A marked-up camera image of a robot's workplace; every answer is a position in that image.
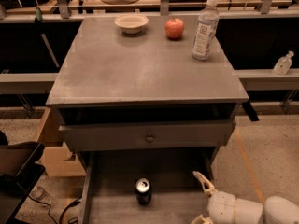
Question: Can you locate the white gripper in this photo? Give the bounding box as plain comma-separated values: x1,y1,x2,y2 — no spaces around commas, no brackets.
191,171,263,224

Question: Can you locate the blue pepsi can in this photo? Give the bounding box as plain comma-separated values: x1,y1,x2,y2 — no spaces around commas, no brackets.
135,178,151,205

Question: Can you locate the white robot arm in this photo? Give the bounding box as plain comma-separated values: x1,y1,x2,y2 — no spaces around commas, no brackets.
191,171,299,224

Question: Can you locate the grey open middle drawer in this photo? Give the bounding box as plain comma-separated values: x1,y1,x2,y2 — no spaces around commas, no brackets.
79,147,213,224

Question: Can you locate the grey drawer cabinet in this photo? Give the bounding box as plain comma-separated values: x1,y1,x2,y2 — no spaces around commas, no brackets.
45,15,249,224

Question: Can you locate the grey top drawer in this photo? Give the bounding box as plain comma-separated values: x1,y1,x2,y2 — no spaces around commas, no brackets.
59,119,235,152

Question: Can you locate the cardboard box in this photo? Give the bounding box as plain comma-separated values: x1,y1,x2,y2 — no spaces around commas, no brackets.
34,108,86,177

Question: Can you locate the clear hand sanitizer bottle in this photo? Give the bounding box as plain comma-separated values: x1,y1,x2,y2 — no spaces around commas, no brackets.
274,50,294,75

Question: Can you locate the red apple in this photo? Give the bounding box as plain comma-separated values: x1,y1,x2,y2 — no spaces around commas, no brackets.
165,18,184,39

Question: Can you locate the clear plastic water bottle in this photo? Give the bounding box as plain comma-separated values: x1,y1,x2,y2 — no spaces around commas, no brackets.
192,0,220,61

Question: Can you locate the black bin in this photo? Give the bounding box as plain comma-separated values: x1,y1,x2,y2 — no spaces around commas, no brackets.
0,142,45,224

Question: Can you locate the white paper bowl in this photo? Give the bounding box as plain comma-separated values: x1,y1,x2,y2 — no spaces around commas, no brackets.
114,13,149,35

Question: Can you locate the black floor cable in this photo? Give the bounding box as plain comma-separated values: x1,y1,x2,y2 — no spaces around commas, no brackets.
27,193,82,224

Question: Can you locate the green handled tool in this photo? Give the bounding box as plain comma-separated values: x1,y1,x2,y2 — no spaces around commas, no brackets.
34,7,60,68

